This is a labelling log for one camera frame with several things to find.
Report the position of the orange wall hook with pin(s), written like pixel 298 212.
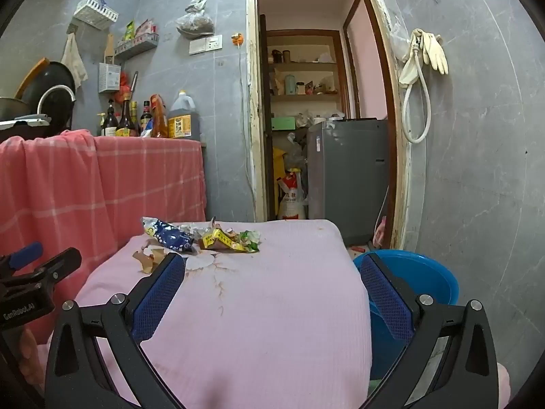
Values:
pixel 237 39

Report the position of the red checked cloth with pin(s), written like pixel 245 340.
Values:
pixel 64 187

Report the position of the wooden cutting board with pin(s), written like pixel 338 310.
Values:
pixel 109 49

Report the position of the white paper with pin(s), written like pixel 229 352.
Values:
pixel 191 230

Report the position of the blue plastic bucket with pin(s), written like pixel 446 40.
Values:
pixel 430 277

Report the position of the person's pink clothed knee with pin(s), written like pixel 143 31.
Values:
pixel 503 387

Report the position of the white plastic basket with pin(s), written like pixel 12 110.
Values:
pixel 96 12

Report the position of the yellow label bottle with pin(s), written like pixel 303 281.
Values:
pixel 135 117

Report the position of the yellow plastic container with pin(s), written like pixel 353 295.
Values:
pixel 279 162

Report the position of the dark soy sauce bottle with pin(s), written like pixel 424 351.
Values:
pixel 110 123

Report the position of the green packet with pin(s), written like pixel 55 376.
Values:
pixel 130 30

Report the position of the large cooking oil jug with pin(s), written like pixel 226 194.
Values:
pixel 184 121

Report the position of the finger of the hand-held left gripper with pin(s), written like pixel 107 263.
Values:
pixel 25 254
pixel 59 264

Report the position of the white red rice bag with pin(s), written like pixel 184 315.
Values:
pixel 291 200

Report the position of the wooden door frame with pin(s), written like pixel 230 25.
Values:
pixel 252 93

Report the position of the green white wrapper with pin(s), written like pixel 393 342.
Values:
pixel 251 240

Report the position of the yellow wrapper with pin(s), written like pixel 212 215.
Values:
pixel 217 239

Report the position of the brown paper scraps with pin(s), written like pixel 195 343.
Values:
pixel 147 260

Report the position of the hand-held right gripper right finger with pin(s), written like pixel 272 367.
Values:
pixel 385 298

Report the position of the red plastic bag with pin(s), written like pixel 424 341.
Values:
pixel 124 83

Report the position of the red packet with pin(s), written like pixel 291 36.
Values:
pixel 144 28

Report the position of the black wok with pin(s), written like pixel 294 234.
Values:
pixel 55 76

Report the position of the person's left hand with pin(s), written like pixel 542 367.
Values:
pixel 30 355

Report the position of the cream rubber glove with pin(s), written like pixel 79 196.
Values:
pixel 436 53
pixel 409 70

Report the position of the grey washing machine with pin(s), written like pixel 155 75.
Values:
pixel 349 170

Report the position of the pink floral blanket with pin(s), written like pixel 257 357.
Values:
pixel 264 306

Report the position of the wooden shelf unit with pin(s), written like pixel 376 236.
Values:
pixel 304 66

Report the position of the blue snack wrapper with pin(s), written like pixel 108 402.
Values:
pixel 168 234

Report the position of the grey wall shelf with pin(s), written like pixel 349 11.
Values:
pixel 136 45

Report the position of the white jar dark lid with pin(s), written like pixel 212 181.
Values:
pixel 300 88

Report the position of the pink slipper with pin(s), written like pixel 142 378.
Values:
pixel 380 234

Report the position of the teal canister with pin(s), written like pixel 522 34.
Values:
pixel 290 85

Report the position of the green box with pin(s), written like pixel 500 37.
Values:
pixel 283 123

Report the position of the white wall switch socket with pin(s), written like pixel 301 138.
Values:
pixel 206 44

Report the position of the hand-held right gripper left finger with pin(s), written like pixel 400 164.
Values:
pixel 159 298

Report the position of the white hanging towel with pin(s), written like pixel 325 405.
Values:
pixel 74 61

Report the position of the hanging bag of dried goods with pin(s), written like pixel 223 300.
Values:
pixel 195 23

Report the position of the steel rimmed pot lid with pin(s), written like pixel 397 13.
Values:
pixel 42 102

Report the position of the yellow pump bottle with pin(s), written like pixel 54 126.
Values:
pixel 101 125

